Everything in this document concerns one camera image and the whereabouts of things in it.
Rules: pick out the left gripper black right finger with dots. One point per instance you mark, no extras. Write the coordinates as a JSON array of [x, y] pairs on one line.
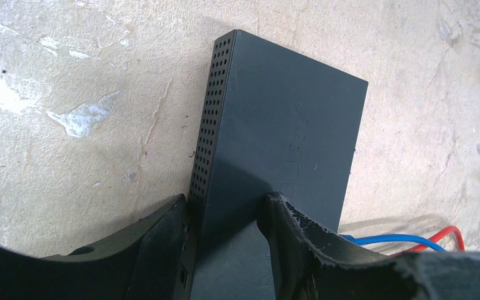
[[311, 262]]

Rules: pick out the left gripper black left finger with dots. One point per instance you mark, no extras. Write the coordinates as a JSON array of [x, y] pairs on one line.
[[140, 261]]

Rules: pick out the black network switch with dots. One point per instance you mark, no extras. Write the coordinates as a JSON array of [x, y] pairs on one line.
[[273, 120]]

